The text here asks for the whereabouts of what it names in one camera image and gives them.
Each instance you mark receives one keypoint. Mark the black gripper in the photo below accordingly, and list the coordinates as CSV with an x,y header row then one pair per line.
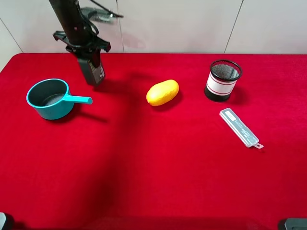
x,y
93,44

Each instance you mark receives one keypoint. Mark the dark grey pump bottle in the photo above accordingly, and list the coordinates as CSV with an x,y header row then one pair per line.
x,y
92,68

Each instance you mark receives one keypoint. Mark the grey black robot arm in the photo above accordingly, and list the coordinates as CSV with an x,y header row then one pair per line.
x,y
79,34

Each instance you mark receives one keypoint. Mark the yellow lemon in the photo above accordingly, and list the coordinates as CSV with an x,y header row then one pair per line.
x,y
162,92

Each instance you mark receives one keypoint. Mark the black mesh pen holder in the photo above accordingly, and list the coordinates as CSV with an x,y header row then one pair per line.
x,y
222,80

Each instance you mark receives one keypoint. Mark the clear plastic slim case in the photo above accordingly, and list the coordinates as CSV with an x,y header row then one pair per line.
x,y
247,137

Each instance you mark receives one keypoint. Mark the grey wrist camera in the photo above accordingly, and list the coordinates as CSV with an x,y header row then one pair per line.
x,y
100,15

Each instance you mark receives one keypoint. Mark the teal saucepan with handle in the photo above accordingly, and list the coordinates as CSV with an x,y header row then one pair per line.
x,y
51,98

